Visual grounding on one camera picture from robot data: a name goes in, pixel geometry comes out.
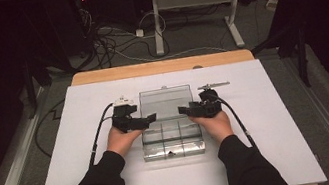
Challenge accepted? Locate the white power adapter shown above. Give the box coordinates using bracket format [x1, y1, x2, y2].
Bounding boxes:
[135, 27, 146, 39]

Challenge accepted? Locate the small white box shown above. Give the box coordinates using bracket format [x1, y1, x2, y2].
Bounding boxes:
[264, 0, 281, 12]

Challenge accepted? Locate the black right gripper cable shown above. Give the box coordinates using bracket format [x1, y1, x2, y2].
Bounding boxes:
[207, 86, 259, 157]

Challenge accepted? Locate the person's right hand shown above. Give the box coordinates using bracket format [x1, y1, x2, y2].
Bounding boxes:
[187, 107, 236, 148]

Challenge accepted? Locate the black metal stand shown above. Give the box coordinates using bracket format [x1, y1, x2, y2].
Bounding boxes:
[18, 53, 60, 120]
[247, 19, 319, 97]

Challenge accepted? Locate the person's left hand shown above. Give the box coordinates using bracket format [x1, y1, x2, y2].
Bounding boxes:
[103, 121, 147, 161]

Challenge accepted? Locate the white floor cable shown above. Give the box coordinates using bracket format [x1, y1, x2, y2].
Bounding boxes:
[109, 29, 230, 71]

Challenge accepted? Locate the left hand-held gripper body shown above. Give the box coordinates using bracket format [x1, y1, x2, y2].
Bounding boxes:
[107, 92, 151, 136]

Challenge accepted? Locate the bundle of black cables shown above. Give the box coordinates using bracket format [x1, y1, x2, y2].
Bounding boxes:
[77, 0, 175, 73]

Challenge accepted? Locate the black floor cable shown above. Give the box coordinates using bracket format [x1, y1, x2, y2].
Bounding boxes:
[28, 98, 76, 160]

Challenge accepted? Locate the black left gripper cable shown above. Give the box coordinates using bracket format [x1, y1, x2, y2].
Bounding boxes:
[79, 101, 125, 169]

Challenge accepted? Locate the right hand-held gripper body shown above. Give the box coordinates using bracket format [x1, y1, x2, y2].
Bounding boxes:
[186, 79, 236, 122]

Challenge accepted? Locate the clear plastic compartment box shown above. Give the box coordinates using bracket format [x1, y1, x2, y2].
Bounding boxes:
[132, 80, 208, 165]

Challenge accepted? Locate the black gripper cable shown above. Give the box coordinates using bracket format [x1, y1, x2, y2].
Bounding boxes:
[79, 101, 125, 169]
[207, 86, 259, 157]

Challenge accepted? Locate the white table board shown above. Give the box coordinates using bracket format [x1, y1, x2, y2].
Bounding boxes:
[15, 46, 329, 185]

